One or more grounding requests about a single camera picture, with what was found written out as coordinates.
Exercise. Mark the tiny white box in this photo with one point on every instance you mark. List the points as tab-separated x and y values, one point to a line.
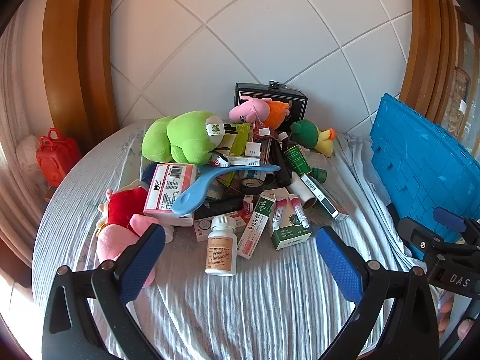
254	149

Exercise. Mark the pink pig plush orange dress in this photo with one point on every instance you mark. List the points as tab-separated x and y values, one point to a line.
277	114

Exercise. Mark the pink white pack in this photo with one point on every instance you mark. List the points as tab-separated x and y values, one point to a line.
165	187

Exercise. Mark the small red suitcase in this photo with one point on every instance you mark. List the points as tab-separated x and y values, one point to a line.
56	161

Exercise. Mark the small green cap bottle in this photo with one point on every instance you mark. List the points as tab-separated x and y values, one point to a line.
319	175

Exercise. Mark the wooden arch frame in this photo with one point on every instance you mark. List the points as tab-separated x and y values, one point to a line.
427	45
75	45

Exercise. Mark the round desktop with striped cloth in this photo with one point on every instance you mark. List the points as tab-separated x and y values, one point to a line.
262	307

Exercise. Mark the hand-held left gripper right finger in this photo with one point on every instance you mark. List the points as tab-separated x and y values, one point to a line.
337	266

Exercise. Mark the blue plastic crate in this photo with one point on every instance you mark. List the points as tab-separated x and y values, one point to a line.
412	157

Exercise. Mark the brown bottle green label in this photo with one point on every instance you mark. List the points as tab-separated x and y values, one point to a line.
296	159

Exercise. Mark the pink pig plush red dress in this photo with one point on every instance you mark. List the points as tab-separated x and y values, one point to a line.
127	202

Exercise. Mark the white cardboard roll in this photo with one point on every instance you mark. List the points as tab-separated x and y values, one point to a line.
302	189

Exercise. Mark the light green pack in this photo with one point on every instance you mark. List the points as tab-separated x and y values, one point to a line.
240	135

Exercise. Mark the white pill bottle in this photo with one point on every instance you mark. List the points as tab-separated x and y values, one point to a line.
221	251

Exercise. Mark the person's right hand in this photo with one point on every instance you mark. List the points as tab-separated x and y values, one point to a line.
446	311

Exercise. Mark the dark brown bottle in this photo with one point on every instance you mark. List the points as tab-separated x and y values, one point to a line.
283	174

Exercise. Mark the green frog plush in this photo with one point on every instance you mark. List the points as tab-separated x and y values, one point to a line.
183	135

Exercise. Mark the black tape roll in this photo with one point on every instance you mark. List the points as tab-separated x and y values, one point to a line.
252	184

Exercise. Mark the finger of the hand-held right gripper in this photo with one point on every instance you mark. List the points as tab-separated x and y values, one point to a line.
473	228
448	217

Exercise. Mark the red white ointment tube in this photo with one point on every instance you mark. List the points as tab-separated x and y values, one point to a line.
279	213
299	212

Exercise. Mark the green red white medicine box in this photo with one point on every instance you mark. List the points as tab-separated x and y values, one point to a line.
251	232

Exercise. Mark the pale curtain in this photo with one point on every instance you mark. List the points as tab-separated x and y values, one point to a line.
22	101

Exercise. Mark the dark green duck plush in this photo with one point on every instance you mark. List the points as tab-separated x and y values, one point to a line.
303	131

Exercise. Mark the dark green long box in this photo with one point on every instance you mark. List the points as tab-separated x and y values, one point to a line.
326	202

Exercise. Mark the black gift box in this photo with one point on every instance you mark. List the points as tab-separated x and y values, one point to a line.
296	101

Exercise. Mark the white and green box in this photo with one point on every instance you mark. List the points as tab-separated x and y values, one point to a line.
290	232

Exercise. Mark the white toy car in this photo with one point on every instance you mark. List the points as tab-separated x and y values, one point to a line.
221	160

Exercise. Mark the dark blue fuzzy toy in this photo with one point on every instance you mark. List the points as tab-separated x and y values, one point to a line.
149	172

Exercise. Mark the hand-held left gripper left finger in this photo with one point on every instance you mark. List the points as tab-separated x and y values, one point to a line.
144	262

